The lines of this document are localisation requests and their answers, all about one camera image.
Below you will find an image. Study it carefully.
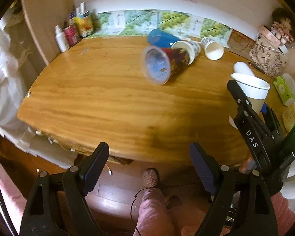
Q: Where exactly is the brown sleeve paper cup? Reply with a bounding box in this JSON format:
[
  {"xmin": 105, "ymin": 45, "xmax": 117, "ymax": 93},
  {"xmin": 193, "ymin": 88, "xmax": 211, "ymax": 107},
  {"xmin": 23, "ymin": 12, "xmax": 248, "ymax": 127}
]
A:
[{"xmin": 231, "ymin": 73, "xmax": 271, "ymax": 115}]

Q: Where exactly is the plain white paper cup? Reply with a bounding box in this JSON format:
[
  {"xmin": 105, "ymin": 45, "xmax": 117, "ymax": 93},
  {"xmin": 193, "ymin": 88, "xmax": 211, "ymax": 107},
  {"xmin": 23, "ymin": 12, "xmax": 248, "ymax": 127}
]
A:
[{"xmin": 233, "ymin": 61, "xmax": 255, "ymax": 76}]

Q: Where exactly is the small white paper cup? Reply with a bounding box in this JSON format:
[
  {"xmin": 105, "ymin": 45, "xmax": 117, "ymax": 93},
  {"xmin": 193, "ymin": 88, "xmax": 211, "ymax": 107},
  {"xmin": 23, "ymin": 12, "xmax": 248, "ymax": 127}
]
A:
[{"xmin": 200, "ymin": 37, "xmax": 224, "ymax": 61}]

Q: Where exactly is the white patterned paper cup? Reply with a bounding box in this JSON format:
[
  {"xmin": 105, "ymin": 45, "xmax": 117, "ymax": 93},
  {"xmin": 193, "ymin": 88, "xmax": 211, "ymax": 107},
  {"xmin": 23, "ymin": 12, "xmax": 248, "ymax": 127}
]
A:
[{"xmin": 171, "ymin": 41, "xmax": 201, "ymax": 65}]

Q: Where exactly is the red patterned plastic cup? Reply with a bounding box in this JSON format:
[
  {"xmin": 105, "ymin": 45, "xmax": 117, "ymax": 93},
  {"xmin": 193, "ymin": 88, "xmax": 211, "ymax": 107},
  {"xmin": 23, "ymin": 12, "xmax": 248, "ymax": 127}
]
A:
[{"xmin": 141, "ymin": 46, "xmax": 191, "ymax": 85}]

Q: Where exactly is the blue plastic cup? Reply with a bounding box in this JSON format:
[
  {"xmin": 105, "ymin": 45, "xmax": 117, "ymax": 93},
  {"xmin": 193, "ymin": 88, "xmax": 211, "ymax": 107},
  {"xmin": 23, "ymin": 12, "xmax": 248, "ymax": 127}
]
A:
[{"xmin": 147, "ymin": 28, "xmax": 180, "ymax": 48}]

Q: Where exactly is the black pen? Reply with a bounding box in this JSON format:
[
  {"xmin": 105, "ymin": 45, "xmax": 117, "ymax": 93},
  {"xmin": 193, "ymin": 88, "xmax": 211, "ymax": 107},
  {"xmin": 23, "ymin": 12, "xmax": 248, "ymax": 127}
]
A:
[{"xmin": 248, "ymin": 61, "xmax": 265, "ymax": 74}]

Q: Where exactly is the green tissue pack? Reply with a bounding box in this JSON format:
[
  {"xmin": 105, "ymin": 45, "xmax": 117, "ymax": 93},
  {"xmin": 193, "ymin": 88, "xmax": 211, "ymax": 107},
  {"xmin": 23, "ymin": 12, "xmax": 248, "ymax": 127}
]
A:
[{"xmin": 273, "ymin": 73, "xmax": 295, "ymax": 107}]

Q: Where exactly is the patterned fabric bag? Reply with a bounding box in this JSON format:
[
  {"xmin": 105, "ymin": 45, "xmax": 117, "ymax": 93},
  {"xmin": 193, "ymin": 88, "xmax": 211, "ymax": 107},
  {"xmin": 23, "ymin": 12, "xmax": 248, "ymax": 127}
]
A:
[{"xmin": 249, "ymin": 32, "xmax": 288, "ymax": 78}]

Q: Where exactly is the brown cardboard sheet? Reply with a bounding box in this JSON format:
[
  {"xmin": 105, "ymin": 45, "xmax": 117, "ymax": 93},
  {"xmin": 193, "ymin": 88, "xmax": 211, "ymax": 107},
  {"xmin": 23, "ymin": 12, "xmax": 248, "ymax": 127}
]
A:
[{"xmin": 228, "ymin": 29, "xmax": 255, "ymax": 59}]

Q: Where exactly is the pink box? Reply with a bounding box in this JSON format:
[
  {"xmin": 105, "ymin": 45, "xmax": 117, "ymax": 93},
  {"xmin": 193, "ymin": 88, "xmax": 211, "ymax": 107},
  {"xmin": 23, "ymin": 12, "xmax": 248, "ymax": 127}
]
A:
[{"xmin": 259, "ymin": 25, "xmax": 281, "ymax": 49}]

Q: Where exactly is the brown-haired doll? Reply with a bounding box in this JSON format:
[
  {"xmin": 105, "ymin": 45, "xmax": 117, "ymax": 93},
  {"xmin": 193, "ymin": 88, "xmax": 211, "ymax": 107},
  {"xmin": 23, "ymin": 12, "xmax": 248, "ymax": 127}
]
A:
[{"xmin": 271, "ymin": 8, "xmax": 295, "ymax": 45}]

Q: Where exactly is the green leaf poster strip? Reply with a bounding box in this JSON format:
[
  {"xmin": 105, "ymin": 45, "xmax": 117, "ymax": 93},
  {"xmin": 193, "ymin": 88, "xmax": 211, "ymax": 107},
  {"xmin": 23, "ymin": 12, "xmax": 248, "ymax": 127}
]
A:
[{"xmin": 90, "ymin": 10, "xmax": 232, "ymax": 47}]

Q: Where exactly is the pink slipper foot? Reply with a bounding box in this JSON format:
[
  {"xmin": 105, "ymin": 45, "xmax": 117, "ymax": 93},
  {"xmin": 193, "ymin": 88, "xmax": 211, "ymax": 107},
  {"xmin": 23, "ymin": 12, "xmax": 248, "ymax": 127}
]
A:
[{"xmin": 142, "ymin": 168, "xmax": 159, "ymax": 188}]

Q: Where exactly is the white cloth on chair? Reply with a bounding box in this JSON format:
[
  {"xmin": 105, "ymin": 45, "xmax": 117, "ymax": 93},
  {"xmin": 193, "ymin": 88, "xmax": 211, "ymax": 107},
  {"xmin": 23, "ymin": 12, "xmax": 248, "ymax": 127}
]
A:
[{"xmin": 0, "ymin": 10, "xmax": 38, "ymax": 149}]

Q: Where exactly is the white lotion bottle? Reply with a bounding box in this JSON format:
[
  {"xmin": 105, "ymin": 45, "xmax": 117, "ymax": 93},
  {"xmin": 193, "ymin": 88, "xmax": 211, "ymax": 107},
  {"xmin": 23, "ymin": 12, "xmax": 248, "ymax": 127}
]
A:
[{"xmin": 55, "ymin": 25, "xmax": 70, "ymax": 53}]

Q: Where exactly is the pink container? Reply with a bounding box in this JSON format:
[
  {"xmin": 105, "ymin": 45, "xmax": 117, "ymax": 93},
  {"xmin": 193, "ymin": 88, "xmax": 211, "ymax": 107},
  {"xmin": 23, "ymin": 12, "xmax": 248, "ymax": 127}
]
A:
[{"xmin": 64, "ymin": 25, "xmax": 80, "ymax": 46}]

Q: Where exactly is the yellow label bottle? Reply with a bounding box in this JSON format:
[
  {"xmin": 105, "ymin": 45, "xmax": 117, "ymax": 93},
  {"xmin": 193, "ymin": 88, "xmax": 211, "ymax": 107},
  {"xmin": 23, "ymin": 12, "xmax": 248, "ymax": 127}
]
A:
[{"xmin": 74, "ymin": 2, "xmax": 94, "ymax": 38}]

